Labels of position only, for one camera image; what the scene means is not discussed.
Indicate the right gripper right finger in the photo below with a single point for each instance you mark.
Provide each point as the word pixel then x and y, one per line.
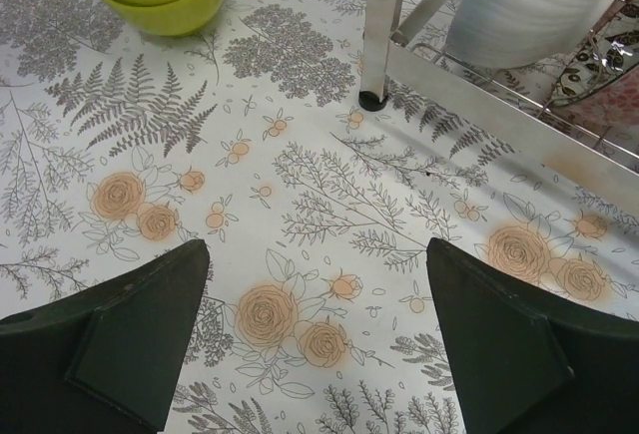
pixel 525 360

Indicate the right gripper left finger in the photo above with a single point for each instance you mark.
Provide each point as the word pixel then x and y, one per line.
pixel 106 359

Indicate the steel two-tier dish rack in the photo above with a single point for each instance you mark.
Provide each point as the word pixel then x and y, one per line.
pixel 477 96

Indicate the floral table mat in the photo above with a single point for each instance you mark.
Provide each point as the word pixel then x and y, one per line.
pixel 317 318

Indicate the dark floral pink bowl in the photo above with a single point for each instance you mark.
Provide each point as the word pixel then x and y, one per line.
pixel 599 86

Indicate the white ribbed bowl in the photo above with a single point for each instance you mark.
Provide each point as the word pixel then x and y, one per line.
pixel 503 34

